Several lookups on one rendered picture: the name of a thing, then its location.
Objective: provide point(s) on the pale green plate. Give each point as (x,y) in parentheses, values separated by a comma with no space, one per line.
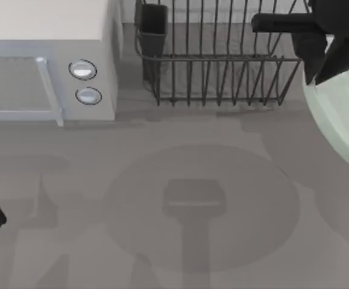
(340,114)

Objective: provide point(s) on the large silver microwave knob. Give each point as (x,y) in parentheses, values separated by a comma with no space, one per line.
(82,69)

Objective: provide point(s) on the pale microwave oven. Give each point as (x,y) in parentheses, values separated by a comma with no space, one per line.
(41,21)

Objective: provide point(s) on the microwave oven door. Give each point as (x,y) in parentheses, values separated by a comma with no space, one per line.
(8,84)

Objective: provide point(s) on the black cutlery holder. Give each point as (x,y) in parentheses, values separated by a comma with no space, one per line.
(152,36)

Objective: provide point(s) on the small silver microwave knob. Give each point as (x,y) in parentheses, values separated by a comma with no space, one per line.
(88,95)

